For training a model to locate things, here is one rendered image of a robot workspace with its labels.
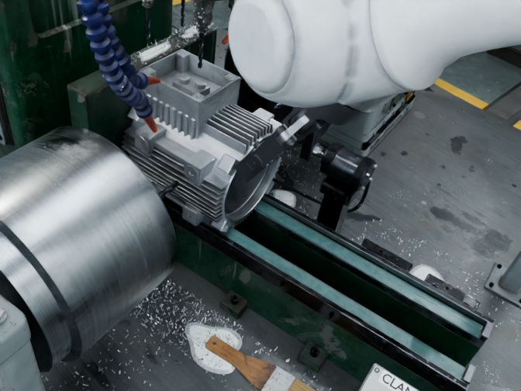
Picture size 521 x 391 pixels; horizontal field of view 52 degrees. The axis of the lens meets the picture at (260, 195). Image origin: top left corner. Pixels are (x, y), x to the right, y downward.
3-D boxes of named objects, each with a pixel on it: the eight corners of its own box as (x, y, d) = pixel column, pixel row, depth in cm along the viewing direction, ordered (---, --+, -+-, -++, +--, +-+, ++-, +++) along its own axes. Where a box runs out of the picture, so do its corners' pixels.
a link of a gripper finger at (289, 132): (331, 110, 62) (308, 129, 59) (304, 133, 66) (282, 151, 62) (318, 94, 62) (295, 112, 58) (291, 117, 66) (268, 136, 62)
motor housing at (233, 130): (122, 193, 93) (117, 101, 80) (193, 145, 105) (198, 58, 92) (212, 251, 86) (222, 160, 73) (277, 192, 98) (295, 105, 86)
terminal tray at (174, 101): (137, 110, 85) (136, 70, 80) (181, 85, 92) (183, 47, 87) (195, 143, 81) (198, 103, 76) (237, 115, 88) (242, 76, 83)
